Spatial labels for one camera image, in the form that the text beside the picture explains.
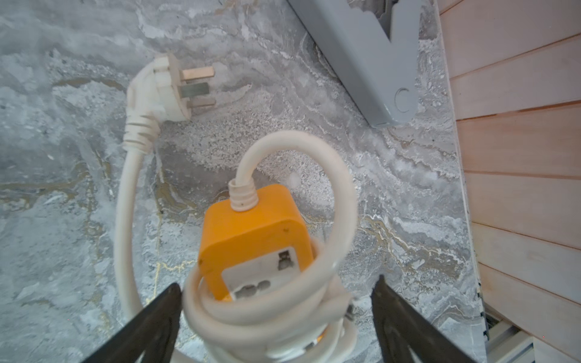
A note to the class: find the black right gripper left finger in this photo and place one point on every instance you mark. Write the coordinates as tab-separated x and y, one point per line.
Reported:
148	337

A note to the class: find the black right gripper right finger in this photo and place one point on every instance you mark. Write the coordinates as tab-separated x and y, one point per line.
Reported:
404	333

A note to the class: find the orange power strip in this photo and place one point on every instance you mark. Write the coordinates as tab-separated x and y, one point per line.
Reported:
255	252

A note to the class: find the grey plastic stand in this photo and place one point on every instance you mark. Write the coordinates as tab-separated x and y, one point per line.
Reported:
376	59

